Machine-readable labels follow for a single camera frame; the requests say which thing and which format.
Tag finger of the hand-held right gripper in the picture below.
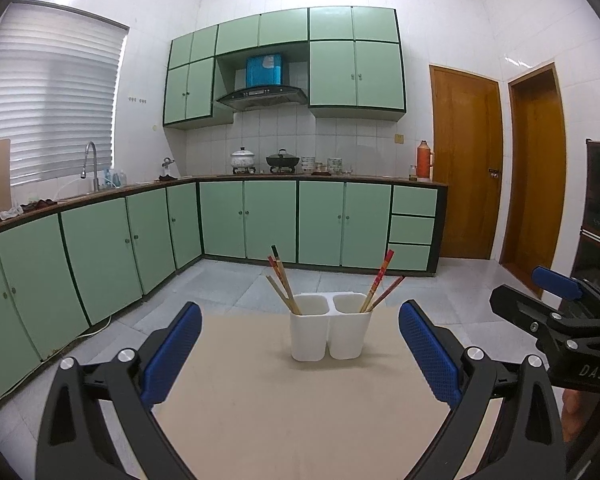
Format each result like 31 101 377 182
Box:
489 284 600 342
531 266 588 303

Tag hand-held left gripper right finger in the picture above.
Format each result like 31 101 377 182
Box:
398 300 567 480

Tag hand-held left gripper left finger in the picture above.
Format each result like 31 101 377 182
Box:
35 301 203 480

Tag dark brown chopstick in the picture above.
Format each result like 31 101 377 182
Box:
368 274 406 311

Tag red-tipped wooden chopstick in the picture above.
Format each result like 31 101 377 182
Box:
361 249 396 313
266 255 296 313

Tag pale wooden chopstick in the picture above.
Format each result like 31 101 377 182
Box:
265 274 297 315

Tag white plastic utensil holder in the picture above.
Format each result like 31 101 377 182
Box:
288 291 373 362

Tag dark-topped chopstick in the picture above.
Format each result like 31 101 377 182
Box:
271 244 302 315

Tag person's right hand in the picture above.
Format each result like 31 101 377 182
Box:
560 387 600 443

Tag wooden door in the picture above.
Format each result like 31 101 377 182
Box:
429 64 504 261
499 62 567 296

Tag green drawer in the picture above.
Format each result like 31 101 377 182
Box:
389 215 436 246
391 186 438 217
387 243 432 271

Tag green base cabinet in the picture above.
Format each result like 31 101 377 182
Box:
195 175 448 277
0 180 203 418

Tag orange thermos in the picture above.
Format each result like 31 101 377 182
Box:
416 140 435 182

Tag gas stove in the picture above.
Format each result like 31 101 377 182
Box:
231 166 301 176

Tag metal kitchen faucet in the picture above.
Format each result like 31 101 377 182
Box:
79 141 101 193

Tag white cooking pot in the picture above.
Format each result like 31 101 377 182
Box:
230 147 256 170

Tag black wok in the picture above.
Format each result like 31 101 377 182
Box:
266 149 301 168

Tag black range hood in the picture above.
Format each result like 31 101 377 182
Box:
216 86 308 112

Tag white window blinds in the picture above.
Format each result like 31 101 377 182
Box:
0 2 130 193

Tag white power cable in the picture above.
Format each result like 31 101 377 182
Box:
75 312 113 341

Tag green wall cabinet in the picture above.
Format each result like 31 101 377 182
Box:
162 25 236 131
307 6 407 123
215 7 310 56

